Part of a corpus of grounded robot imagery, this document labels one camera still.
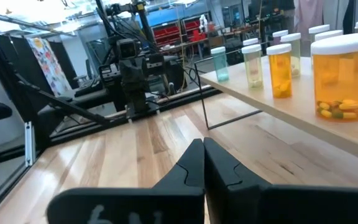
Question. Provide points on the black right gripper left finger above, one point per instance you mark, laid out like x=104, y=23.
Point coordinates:
x=154, y=205

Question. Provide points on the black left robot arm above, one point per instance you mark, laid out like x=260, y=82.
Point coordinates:
x=135, y=90

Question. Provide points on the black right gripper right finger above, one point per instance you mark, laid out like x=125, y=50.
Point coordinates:
x=275, y=205

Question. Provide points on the red storage bin rack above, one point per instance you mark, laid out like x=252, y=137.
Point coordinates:
x=179, y=32

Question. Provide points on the black aluminium table frame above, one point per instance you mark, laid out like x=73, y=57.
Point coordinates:
x=17, y=87

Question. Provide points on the wooden shelf with black legs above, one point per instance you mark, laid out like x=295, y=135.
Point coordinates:
x=300, y=105

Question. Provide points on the small orange pill bottle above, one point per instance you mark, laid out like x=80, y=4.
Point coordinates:
x=280, y=73
x=318, y=29

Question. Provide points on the person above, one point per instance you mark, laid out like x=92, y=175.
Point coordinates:
x=287, y=15

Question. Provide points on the colourful patterned hanging cloth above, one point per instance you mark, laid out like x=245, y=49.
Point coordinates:
x=50, y=67

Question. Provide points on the pink hanging cloth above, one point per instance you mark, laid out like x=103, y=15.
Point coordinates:
x=308, y=14

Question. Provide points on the white metal corner bracket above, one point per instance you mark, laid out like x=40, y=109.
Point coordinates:
x=30, y=144

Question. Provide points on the small green pill bottle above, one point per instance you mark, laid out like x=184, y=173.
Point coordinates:
x=250, y=41
x=220, y=65

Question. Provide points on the white hanging cloth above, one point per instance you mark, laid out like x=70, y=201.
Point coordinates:
x=334, y=12

